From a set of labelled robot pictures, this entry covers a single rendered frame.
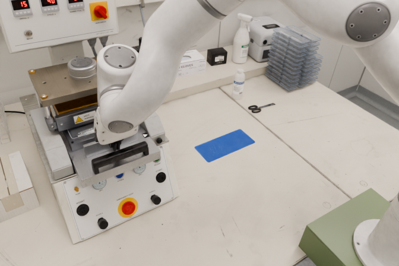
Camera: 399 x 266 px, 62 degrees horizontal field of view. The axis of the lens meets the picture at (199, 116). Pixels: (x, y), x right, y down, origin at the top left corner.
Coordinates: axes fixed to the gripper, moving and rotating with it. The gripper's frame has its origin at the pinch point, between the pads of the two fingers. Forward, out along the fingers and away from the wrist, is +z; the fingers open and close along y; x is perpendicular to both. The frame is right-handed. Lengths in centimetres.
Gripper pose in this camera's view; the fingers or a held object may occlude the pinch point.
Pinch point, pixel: (114, 142)
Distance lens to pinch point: 90.6
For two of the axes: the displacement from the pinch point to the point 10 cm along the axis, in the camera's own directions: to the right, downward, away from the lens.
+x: -4.9, -7.6, 4.2
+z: -2.3, 5.8, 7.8
